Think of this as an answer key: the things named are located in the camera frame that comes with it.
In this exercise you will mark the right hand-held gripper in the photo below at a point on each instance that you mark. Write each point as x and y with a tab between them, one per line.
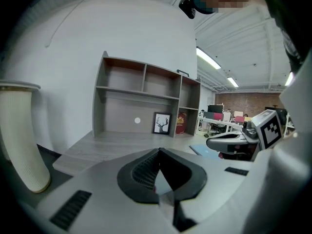
268	130

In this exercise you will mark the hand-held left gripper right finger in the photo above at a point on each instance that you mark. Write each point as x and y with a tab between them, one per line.
187	179

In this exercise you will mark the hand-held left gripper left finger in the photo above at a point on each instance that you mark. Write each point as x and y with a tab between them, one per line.
136	177

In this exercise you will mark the blue book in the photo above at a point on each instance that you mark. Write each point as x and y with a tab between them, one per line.
202	150

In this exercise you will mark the grey wooden shelf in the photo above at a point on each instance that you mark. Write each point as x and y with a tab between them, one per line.
139	101

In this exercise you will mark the red book with gold emblem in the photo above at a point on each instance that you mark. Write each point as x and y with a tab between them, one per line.
181	123

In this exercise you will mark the person's white shirt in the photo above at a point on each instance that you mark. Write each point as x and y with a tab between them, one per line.
292	160

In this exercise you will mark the white office desk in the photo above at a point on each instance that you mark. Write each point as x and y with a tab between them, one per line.
219	122

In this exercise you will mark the red desk divider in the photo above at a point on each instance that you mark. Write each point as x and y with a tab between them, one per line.
218	116

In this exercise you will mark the long ceiling light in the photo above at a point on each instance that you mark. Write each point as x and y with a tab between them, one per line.
289	79
233	81
207	57

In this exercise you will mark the white round sticker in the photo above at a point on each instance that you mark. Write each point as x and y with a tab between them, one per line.
137	120

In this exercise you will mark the black computer monitor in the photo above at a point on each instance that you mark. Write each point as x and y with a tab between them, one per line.
215	109

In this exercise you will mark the white ribbed vase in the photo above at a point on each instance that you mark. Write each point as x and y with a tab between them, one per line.
22	135

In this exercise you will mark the deer picture in black frame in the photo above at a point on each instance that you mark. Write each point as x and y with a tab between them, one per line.
161	123

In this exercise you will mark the black head-mounted camera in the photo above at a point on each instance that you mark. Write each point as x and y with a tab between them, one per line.
187	7

